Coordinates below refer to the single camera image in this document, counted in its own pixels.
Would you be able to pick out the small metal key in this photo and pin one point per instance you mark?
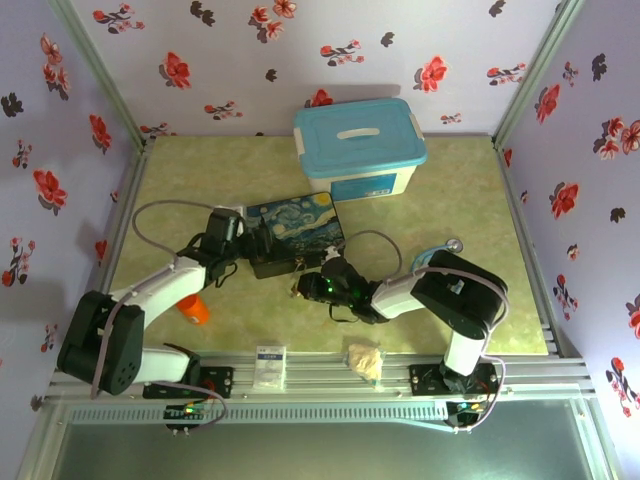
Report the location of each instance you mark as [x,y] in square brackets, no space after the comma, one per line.
[295,290]

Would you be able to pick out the black starry night print box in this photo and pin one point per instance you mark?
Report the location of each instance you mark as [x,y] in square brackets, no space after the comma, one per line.
[300,225]

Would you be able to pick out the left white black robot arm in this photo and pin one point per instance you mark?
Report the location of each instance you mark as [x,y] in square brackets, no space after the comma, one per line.
[165,280]

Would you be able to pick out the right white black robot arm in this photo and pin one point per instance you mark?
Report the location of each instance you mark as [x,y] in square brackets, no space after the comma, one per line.
[400,297]

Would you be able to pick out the orange cup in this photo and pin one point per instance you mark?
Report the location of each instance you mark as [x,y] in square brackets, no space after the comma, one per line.
[195,310]

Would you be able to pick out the clear bag with beige contents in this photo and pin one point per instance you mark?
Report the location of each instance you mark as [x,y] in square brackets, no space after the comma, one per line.
[365,360]

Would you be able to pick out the white sealed packet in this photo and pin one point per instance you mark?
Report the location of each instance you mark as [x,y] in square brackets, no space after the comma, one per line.
[270,367]

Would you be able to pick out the blue lidded white storage box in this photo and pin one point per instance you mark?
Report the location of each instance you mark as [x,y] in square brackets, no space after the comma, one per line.
[360,150]

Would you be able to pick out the small circuit board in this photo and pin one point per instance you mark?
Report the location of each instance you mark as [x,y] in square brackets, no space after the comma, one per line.
[465,407]
[187,411]

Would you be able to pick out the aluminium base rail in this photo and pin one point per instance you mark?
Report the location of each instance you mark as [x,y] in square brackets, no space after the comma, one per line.
[320,375]

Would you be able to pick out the aluminium side rail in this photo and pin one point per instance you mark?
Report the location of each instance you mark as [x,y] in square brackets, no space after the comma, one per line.
[523,225]
[121,225]

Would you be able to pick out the aluminium frame post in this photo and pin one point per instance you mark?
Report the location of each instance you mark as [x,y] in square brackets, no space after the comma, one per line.
[533,75]
[105,75]

